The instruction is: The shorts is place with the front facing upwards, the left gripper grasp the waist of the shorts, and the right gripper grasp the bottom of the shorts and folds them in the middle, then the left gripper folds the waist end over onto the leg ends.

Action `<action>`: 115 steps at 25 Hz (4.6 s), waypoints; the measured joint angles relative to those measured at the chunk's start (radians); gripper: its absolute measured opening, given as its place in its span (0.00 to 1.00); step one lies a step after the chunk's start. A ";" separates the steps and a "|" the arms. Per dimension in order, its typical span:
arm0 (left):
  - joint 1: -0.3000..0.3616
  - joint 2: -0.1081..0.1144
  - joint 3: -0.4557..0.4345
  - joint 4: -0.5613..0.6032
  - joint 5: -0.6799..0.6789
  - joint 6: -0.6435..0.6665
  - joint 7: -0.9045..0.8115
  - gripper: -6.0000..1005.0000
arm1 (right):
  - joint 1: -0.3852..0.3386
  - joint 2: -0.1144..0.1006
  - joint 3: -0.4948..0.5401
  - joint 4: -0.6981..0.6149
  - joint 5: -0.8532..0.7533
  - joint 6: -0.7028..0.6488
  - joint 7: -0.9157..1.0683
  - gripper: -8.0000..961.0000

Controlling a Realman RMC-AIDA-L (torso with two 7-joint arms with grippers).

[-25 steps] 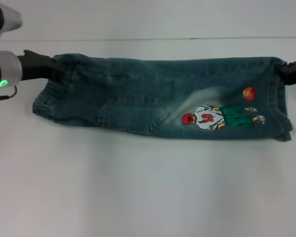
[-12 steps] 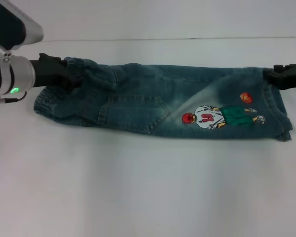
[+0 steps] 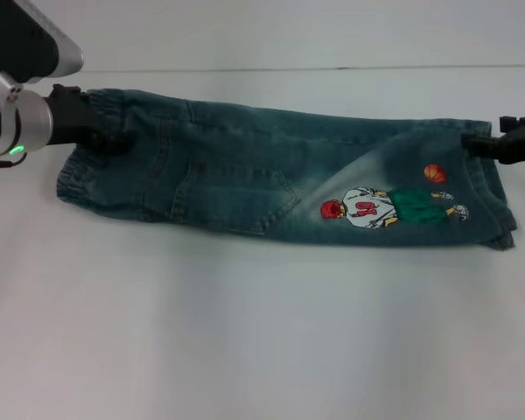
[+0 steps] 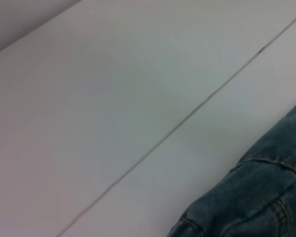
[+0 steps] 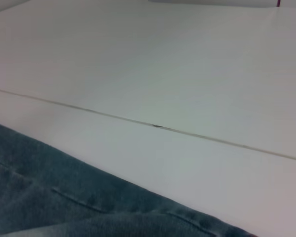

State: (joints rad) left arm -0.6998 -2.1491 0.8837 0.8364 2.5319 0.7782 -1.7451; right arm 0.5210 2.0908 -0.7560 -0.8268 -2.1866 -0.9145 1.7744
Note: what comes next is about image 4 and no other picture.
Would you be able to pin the blue denim shorts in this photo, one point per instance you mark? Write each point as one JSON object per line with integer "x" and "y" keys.
{"x": 261, "y": 187}

